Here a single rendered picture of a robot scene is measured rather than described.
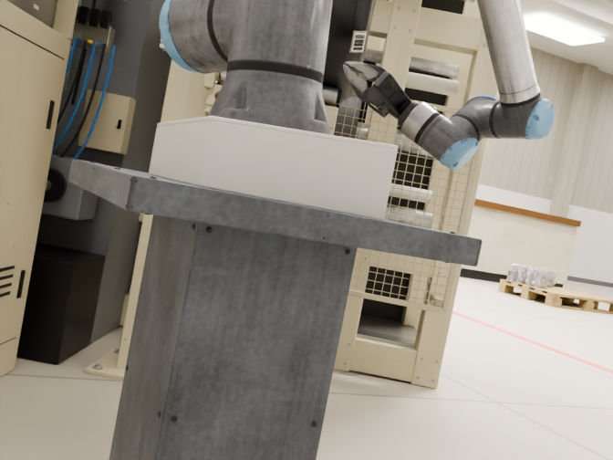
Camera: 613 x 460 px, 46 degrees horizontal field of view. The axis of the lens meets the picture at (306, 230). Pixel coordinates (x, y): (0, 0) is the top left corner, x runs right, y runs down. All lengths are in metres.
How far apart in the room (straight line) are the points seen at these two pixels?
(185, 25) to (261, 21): 0.19
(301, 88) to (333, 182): 0.16
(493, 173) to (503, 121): 10.48
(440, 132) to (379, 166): 0.68
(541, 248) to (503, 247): 0.59
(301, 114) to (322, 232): 0.22
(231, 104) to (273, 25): 0.13
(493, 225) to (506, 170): 3.50
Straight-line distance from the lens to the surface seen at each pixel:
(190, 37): 1.25
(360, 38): 1.99
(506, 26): 1.65
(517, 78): 1.69
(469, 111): 1.79
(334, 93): 2.04
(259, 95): 1.07
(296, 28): 1.10
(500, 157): 12.28
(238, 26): 1.13
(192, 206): 0.85
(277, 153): 0.98
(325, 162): 1.01
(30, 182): 1.96
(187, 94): 2.16
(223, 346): 1.03
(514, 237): 9.22
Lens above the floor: 0.62
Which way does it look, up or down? 3 degrees down
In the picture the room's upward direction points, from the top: 11 degrees clockwise
